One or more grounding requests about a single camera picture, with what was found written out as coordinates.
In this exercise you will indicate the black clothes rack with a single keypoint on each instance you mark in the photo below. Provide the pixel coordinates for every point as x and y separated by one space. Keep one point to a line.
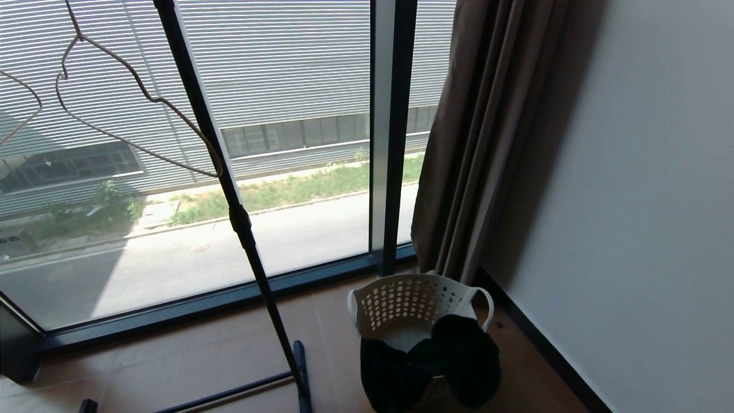
241 221

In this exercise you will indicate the window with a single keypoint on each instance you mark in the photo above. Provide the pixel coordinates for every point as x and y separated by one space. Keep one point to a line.
393 115

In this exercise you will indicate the white laundry basket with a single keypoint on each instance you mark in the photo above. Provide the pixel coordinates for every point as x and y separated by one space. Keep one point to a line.
401 304

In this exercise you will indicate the pink clothes hanger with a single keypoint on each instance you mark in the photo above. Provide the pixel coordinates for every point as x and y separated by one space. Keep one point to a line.
150 98
39 103

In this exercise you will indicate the brown curtain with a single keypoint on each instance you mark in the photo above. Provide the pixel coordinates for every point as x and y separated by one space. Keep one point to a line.
470 143

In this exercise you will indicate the heap of clothes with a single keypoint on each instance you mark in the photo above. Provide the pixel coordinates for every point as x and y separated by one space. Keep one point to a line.
464 361

